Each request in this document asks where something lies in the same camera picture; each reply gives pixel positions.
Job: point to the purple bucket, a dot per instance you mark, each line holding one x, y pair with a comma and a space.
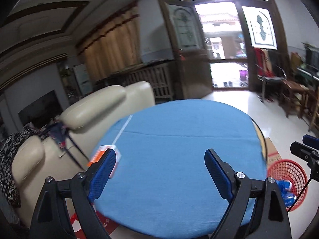
243, 74

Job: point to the white standing air conditioner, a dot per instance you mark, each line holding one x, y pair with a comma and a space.
83, 79

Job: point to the wooden crib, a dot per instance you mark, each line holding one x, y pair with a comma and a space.
154, 77

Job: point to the cream leather sofa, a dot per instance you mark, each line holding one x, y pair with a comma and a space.
99, 102

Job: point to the wooden display shelf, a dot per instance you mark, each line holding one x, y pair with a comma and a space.
66, 79

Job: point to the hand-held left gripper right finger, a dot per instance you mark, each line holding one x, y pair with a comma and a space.
219, 176

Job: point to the metal frame chair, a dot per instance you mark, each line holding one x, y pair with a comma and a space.
271, 82

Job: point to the blue tablecloth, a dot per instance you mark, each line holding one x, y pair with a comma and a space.
174, 134

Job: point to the orange white box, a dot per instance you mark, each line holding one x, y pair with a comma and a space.
98, 154

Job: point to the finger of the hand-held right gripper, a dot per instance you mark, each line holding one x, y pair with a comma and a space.
311, 139
301, 149

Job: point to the wooden stool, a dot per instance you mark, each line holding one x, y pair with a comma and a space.
294, 86

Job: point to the red shopping bag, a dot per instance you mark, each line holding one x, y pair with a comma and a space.
109, 226

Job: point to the red garment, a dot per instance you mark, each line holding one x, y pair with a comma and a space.
260, 62

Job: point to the brown bag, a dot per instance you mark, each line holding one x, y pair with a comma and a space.
295, 59

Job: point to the blue white box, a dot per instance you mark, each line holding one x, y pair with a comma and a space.
284, 185

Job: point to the blue plastic bag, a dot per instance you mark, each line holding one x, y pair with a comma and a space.
287, 198

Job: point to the black television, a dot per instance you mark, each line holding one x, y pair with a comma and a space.
39, 109

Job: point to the tan curtain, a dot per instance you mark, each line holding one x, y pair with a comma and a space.
112, 47

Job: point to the round wooden table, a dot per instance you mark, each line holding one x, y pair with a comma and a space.
261, 139

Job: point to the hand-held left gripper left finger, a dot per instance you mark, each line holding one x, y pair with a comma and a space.
102, 174

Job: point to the thin white stick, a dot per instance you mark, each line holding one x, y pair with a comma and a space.
123, 129

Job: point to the red plastic basket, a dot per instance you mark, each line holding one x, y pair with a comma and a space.
296, 169

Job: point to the blue red cloth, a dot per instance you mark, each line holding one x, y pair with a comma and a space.
58, 132

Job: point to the cardboard box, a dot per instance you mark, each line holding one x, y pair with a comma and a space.
273, 151

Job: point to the open wooden glass door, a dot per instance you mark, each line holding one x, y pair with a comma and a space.
194, 74

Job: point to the dark patterned cloth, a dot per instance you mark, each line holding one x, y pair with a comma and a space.
10, 154

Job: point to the wooden chair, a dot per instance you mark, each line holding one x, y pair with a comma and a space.
311, 104

